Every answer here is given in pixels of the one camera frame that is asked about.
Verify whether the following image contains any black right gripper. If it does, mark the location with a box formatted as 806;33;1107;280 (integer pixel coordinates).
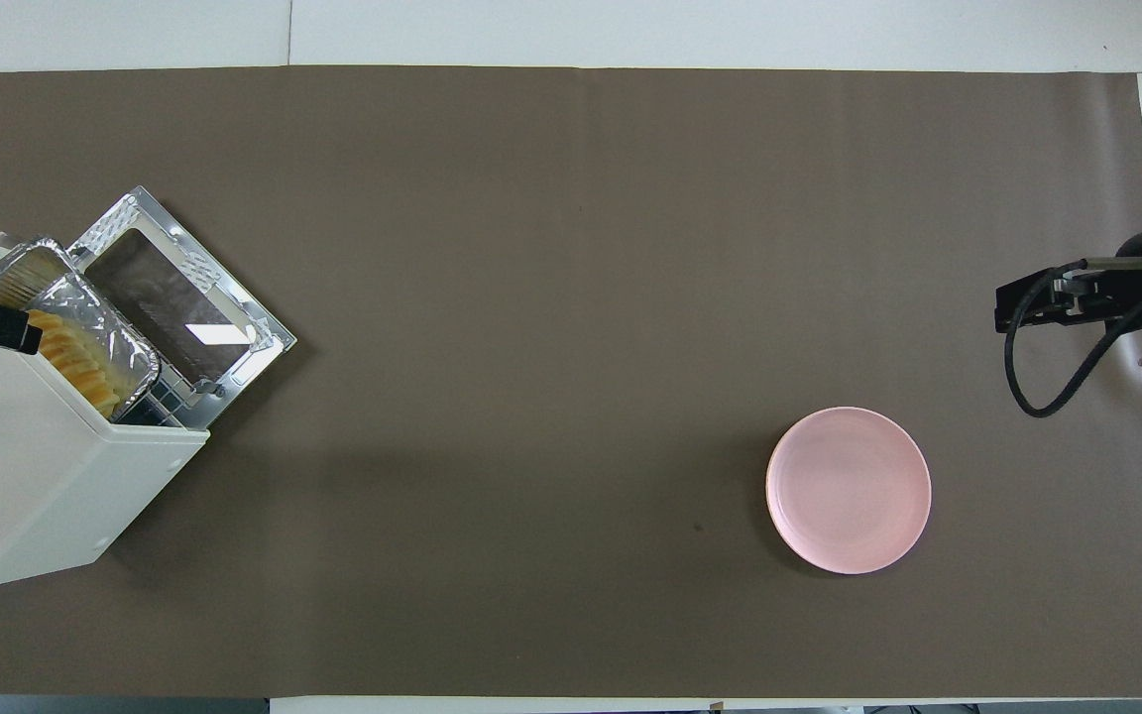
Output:
995;256;1142;333

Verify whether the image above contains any yellow ridged bread loaf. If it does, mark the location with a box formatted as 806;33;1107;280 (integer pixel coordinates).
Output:
26;309;123;417

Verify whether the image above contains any aluminium foil tray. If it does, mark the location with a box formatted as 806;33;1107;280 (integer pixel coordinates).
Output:
0;236;162;419

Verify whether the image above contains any white toaster oven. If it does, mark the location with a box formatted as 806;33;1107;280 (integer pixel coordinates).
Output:
0;208;210;592

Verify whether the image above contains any pink round plate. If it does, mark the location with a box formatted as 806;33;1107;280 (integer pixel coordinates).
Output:
765;407;933;575

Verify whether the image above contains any brown paper table mat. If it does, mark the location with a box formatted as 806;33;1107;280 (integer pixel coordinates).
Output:
0;65;1142;698

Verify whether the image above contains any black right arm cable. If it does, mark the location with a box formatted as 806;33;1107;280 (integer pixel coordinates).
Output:
1003;260;1142;417

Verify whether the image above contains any oven wire rack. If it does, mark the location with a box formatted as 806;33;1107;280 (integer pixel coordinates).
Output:
115;377;185;429

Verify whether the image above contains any glass oven door, metal frame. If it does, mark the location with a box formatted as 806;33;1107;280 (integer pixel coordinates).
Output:
68;185;297;429

